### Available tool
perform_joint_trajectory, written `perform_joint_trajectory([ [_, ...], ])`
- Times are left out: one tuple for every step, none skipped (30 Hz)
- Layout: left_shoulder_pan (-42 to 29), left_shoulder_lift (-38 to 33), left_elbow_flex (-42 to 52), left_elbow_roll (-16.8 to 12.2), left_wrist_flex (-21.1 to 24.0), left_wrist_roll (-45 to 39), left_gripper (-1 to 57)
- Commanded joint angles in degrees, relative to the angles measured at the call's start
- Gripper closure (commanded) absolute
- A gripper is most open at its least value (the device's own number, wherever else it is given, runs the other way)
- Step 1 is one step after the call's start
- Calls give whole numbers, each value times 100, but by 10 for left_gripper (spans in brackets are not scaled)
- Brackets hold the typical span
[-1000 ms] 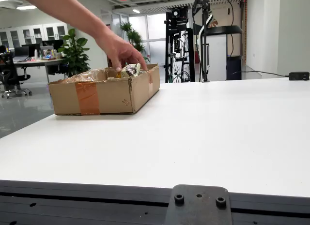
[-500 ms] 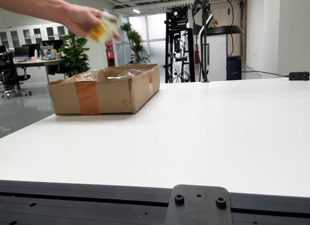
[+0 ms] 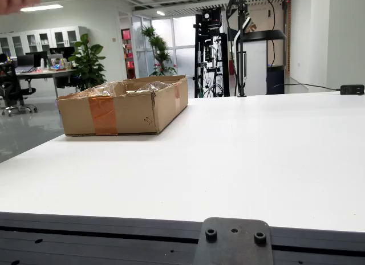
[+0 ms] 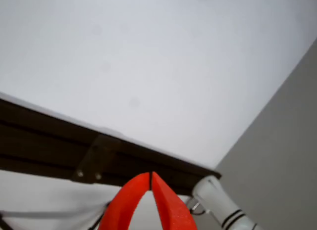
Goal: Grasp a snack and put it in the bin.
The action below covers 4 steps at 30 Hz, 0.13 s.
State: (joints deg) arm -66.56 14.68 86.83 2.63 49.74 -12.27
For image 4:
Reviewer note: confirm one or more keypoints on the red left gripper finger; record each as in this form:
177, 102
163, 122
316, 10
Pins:
119, 207

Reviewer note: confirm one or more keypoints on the black aluminium table rail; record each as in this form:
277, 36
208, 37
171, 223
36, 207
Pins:
49, 146

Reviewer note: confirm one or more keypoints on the black mounting bracket plate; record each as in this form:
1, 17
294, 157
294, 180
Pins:
96, 158

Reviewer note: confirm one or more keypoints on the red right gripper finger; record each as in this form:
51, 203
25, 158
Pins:
173, 212

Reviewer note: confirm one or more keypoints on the bracket hex bolt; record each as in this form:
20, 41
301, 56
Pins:
80, 173
98, 176

